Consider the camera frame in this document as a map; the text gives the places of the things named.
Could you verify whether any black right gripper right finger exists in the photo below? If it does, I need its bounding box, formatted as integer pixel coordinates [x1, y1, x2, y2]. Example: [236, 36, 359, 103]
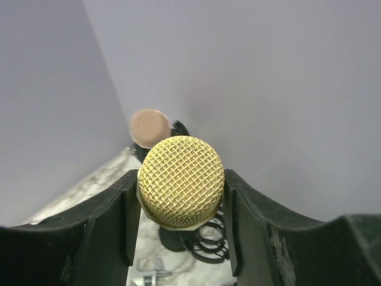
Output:
[223, 170, 380, 286]

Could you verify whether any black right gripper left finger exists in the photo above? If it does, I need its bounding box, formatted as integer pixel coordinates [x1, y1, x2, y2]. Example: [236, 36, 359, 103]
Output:
[1, 170, 140, 285]

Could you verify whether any black tripod stand shock mount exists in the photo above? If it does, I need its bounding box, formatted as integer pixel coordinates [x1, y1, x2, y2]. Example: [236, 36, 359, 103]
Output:
[158, 208, 230, 265]

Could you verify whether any yellow toy microphone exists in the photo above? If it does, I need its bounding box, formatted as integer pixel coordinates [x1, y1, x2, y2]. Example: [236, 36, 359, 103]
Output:
[136, 136, 224, 231]

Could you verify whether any beige pink toy microphone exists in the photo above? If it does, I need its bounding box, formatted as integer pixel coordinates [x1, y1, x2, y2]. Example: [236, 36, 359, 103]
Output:
[129, 108, 171, 149]

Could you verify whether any orange handled adjustable wrench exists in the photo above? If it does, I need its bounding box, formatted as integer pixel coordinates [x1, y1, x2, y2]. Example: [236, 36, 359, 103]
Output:
[132, 256, 172, 286]

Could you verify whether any black stand with shock mount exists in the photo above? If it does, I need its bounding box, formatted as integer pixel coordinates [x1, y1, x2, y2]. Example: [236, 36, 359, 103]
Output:
[130, 120, 189, 163]

